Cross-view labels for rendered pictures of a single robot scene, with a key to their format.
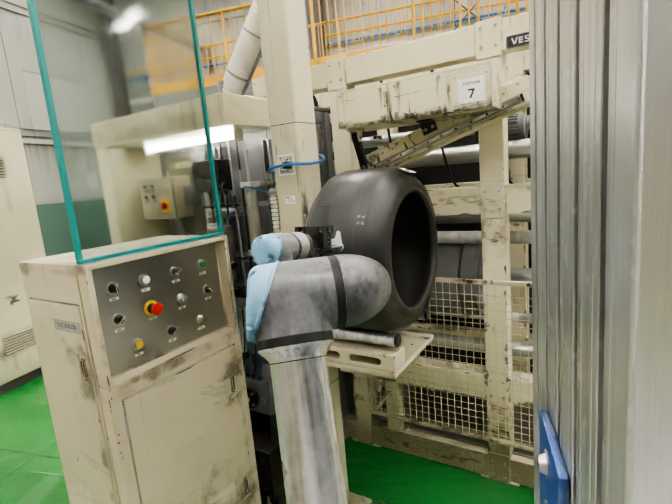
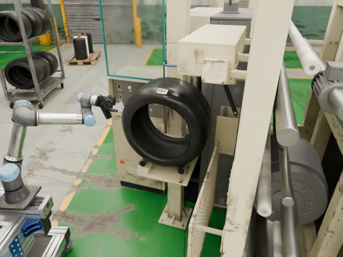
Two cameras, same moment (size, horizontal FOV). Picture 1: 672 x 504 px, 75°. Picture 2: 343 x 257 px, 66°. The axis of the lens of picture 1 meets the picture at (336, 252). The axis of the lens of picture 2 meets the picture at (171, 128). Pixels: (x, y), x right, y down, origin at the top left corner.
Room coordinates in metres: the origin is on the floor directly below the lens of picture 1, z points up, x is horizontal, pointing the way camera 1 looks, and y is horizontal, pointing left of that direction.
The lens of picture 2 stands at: (1.20, -1.67, 1.99)
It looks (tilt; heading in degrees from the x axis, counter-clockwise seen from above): 28 degrees down; 75
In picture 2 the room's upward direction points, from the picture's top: straight up
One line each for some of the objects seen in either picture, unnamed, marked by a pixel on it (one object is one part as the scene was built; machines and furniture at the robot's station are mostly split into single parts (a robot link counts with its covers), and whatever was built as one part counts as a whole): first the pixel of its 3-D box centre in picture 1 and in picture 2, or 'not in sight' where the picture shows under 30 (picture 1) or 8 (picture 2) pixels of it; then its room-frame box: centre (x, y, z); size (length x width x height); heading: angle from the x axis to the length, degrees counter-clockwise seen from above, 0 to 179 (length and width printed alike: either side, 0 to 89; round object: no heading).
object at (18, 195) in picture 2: not in sight; (15, 190); (0.53, -0.09, 0.77); 0.15 x 0.15 x 0.10
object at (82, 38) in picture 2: not in sight; (82, 47); (0.67, 6.74, 0.38); 1.20 x 0.80 x 0.76; 80
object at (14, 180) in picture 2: not in sight; (10, 176); (0.53, -0.08, 0.88); 0.13 x 0.12 x 0.14; 100
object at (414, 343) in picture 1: (372, 347); (169, 165); (1.60, -0.11, 0.80); 0.37 x 0.36 x 0.02; 147
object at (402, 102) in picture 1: (418, 101); (215, 47); (1.78, -0.37, 1.71); 0.61 x 0.25 x 0.15; 57
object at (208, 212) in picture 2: (458, 358); (204, 211); (1.75, -0.48, 0.65); 0.90 x 0.02 x 0.70; 57
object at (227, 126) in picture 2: not in sight; (227, 130); (2.03, -0.12, 1.05); 0.20 x 0.15 x 0.30; 57
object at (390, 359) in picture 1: (353, 351); (151, 157); (1.48, -0.03, 0.83); 0.36 x 0.09 x 0.06; 57
